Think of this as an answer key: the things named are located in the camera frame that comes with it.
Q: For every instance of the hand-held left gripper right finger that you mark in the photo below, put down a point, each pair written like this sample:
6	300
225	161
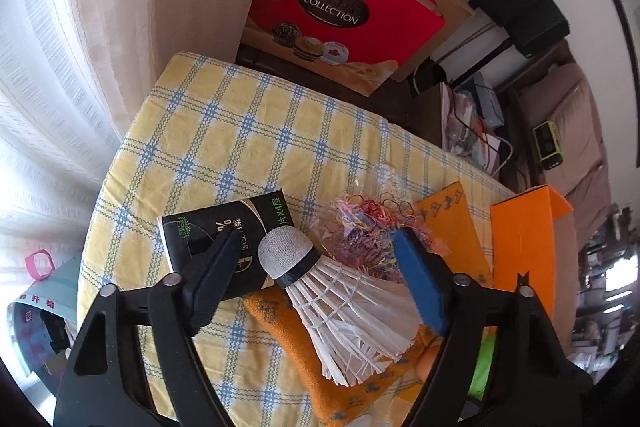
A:
417	282

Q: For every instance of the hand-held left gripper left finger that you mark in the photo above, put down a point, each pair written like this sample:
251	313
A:
220	267

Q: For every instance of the black tissue pack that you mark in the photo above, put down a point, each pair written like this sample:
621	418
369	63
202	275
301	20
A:
250	217

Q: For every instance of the bag of colourful rubber bands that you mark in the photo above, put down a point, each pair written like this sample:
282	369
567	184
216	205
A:
360	227

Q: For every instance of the white feather shuttlecock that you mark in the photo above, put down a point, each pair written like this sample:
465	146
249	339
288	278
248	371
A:
340	307

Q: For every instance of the orange cardboard box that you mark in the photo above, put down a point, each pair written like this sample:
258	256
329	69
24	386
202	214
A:
525	237

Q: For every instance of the orange patterned cloth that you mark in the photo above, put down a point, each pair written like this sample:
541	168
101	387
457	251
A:
280	327
450	227

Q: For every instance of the yellow checked tablecloth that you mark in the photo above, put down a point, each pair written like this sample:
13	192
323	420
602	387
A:
225	132

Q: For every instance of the green handheld device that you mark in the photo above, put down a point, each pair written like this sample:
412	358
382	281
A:
545	147

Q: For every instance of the cluttered shelf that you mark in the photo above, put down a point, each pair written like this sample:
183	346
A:
605	282

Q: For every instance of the light blue box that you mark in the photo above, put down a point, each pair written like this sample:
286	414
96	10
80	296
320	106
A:
487	107

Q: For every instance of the beige sofa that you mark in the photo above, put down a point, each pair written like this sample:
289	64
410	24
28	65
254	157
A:
575	117

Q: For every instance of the white curtain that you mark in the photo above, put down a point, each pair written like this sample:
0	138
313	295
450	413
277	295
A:
75	57

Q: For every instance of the dark wooden frame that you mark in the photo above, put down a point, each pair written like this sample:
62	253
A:
625	32

